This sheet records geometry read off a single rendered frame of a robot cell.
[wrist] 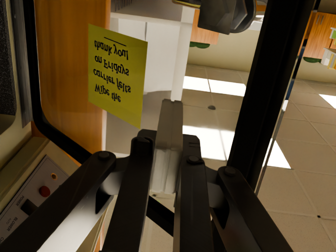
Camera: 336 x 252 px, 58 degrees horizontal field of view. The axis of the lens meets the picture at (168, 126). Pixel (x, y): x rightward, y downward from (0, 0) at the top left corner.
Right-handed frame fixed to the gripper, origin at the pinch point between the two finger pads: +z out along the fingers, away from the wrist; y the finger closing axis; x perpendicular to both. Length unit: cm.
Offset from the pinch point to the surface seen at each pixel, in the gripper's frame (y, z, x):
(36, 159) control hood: -15.7, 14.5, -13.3
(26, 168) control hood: -16.0, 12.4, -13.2
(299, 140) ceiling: 151, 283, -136
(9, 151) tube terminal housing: -18.6, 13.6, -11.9
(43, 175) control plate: -14.4, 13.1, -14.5
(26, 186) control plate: -15.0, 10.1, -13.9
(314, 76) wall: 266, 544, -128
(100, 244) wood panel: -9.6, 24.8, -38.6
